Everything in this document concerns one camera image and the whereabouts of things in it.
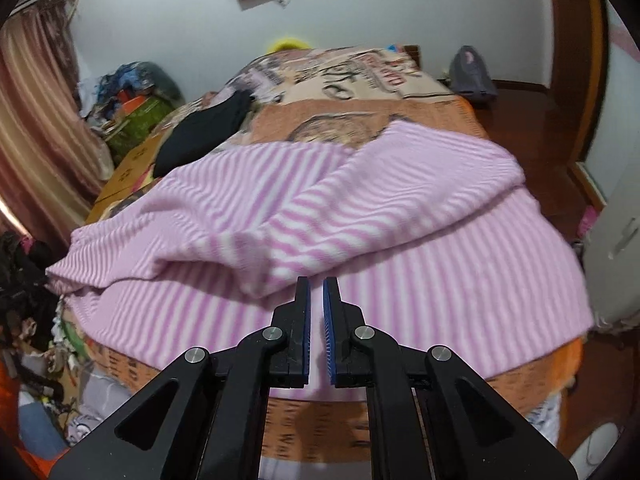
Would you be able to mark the pink slipper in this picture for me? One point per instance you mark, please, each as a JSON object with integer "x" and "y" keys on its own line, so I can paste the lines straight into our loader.
{"x": 587, "y": 220}

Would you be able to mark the pink white striped towel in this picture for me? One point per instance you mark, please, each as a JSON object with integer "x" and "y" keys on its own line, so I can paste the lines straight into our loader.
{"x": 350, "y": 210}

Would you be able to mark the white round device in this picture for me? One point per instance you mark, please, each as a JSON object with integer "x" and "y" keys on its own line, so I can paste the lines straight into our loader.
{"x": 600, "y": 445}

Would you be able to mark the grey backpack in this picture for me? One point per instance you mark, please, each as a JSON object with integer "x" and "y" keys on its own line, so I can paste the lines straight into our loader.
{"x": 470, "y": 75}

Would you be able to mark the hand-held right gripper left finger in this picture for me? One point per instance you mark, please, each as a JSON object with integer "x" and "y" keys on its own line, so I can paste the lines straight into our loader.
{"x": 306, "y": 340}

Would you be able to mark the striped brown curtain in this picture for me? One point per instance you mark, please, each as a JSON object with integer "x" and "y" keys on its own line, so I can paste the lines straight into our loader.
{"x": 35, "y": 110}

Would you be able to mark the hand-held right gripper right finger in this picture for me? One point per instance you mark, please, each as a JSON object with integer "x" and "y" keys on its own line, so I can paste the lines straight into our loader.
{"x": 329, "y": 340}

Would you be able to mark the yellow curved tube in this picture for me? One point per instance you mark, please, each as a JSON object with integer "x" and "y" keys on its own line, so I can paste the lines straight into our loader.
{"x": 285, "y": 44}

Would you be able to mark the wood framed sliding door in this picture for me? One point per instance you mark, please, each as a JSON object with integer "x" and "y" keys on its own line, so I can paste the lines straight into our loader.
{"x": 622, "y": 135}

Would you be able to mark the black cloth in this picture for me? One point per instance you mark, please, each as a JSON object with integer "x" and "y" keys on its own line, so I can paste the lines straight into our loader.
{"x": 200, "y": 130}

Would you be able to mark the wooden door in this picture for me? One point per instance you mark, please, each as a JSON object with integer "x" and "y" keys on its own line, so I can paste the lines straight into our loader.
{"x": 567, "y": 60}

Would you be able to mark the blue clothes pile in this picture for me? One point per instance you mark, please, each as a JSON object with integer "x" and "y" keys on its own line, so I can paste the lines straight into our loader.
{"x": 135, "y": 77}

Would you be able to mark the dark clutter pile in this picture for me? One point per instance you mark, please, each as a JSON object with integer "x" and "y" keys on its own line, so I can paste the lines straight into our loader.
{"x": 25, "y": 285}

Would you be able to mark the wooden bed board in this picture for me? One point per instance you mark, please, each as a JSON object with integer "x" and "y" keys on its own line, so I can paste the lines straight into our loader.
{"x": 125, "y": 175}

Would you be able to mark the printed blanket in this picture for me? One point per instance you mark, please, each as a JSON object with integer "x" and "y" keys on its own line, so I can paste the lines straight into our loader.
{"x": 320, "y": 120}

